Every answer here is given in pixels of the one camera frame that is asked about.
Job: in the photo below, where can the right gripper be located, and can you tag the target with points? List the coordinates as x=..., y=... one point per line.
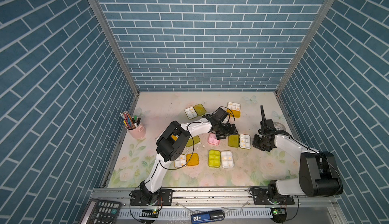
x=254, y=143

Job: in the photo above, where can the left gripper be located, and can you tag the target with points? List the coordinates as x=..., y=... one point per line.
x=228, y=132

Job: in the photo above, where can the pink pillbox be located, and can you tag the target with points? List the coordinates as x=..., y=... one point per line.
x=213, y=140

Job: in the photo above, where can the green pillbox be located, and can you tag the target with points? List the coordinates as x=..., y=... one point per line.
x=240, y=141
x=195, y=111
x=192, y=141
x=214, y=158

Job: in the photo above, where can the orange pillbox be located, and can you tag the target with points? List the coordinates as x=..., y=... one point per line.
x=234, y=109
x=187, y=160
x=174, y=137

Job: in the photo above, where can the clear pillbox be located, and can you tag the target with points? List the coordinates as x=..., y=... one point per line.
x=227, y=160

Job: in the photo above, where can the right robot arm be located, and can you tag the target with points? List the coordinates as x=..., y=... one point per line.
x=318, y=172

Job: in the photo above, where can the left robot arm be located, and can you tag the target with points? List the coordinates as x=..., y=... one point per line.
x=170, y=146

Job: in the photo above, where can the clear tape roll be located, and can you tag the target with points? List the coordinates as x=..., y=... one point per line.
x=279, y=126

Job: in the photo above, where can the right circuit board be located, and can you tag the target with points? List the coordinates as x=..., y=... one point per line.
x=279, y=215

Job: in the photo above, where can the circuit board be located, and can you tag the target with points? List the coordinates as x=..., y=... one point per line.
x=148, y=214
x=279, y=215

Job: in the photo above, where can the pink pen cup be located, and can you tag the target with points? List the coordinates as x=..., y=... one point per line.
x=138, y=133

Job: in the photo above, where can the blue black usb device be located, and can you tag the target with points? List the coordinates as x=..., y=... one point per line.
x=207, y=217

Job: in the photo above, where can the coloured pens bundle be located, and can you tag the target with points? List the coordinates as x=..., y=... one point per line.
x=131, y=122

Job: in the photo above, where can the left circuit board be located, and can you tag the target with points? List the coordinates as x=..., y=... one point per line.
x=148, y=214

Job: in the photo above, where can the black calculator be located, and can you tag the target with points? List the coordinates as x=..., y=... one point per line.
x=100, y=212

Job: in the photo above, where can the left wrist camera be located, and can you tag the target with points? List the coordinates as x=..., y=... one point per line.
x=220, y=116

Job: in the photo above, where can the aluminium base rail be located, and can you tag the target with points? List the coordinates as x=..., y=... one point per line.
x=210, y=197

